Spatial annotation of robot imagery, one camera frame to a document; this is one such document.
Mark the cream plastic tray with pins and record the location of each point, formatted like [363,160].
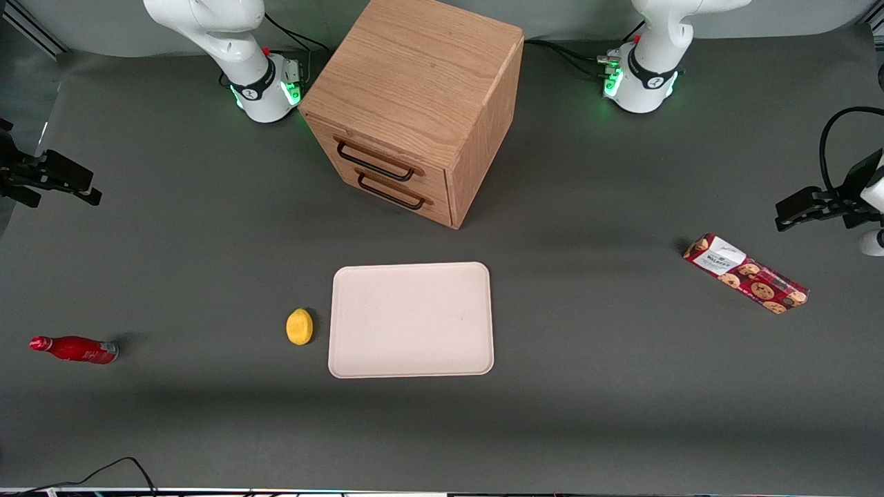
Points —
[411,321]

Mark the yellow lemon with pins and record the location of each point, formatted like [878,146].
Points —
[300,327]

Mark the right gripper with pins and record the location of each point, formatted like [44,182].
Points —
[14,171]

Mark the oak wooden drawer cabinet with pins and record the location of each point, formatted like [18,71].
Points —
[414,62]

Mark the wooden cutting board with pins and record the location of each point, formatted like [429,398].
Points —
[438,183]

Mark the wooden drawer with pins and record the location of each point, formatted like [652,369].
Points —
[439,211]

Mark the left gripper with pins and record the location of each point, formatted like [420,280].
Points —
[847,199]

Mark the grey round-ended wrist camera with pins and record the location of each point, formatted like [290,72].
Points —
[873,243]

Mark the red bottle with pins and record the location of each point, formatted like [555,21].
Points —
[76,349]

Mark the red tartan cookie box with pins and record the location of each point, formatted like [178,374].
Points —
[746,275]

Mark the aluminium frame profile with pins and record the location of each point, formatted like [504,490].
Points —
[31,31]

